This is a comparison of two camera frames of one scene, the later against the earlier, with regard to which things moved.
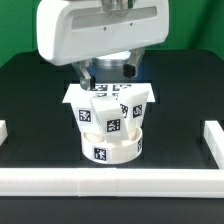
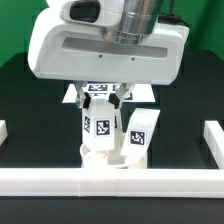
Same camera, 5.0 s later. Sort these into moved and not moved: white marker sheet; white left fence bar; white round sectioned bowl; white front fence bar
Moved: white round sectioned bowl
Not moved: white front fence bar; white left fence bar; white marker sheet
